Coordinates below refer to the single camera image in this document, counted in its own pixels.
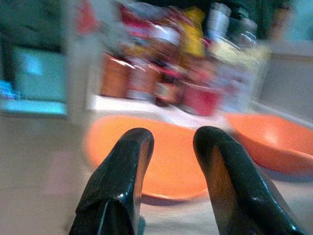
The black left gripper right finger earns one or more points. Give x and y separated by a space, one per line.
239 181

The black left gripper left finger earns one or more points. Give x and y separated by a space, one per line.
115 181

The orange bowl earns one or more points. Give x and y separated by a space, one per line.
274 142

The orange plate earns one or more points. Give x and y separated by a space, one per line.
171 156

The white tray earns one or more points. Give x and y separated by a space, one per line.
137 105

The red cup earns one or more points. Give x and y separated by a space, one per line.
199 98

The dark brown sauce bottle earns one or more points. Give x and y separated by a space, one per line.
165 91

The orange jar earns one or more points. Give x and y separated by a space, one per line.
113 77

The yellow packet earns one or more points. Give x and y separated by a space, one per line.
193 34

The silver metal canister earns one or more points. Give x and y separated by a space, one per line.
217 23

